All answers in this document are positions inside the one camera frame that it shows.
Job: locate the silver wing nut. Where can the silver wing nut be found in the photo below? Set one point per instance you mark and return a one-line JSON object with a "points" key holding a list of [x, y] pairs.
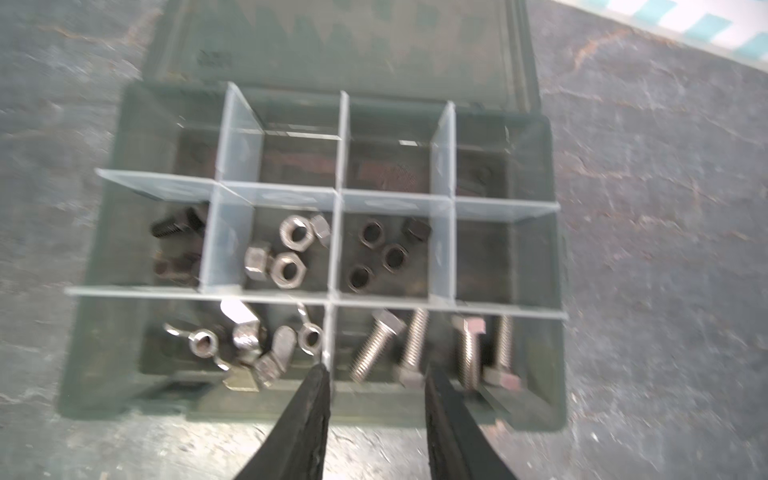
{"points": [[310, 335], [202, 343], [247, 331], [274, 363]]}

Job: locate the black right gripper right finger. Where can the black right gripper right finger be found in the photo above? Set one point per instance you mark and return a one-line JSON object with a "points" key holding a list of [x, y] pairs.
{"points": [[457, 448]]}

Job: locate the black flange bolt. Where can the black flange bolt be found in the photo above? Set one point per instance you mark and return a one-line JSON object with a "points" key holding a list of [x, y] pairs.
{"points": [[186, 220]]}

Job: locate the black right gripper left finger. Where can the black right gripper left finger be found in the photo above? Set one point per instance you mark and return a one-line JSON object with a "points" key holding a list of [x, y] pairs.
{"points": [[296, 446]]}

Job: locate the green transparent compartment organizer box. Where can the green transparent compartment organizer box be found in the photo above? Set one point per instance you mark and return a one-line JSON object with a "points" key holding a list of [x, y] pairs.
{"points": [[363, 184]]}

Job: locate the black hex nut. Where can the black hex nut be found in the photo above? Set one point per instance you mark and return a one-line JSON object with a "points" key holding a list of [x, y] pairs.
{"points": [[372, 234], [394, 257]]}

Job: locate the small black nut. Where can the small black nut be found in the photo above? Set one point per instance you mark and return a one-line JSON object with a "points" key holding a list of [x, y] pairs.
{"points": [[416, 230]]}

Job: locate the silver hex nut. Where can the silver hex nut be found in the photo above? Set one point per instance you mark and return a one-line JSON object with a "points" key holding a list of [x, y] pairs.
{"points": [[322, 229], [288, 271], [257, 260], [296, 233]]}

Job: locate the silver hex bolt short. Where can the silver hex bolt short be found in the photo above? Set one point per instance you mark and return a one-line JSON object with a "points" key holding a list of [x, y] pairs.
{"points": [[407, 372]]}

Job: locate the dark hex bolt large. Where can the dark hex bolt large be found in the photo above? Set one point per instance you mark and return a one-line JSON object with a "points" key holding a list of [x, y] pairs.
{"points": [[500, 373]]}

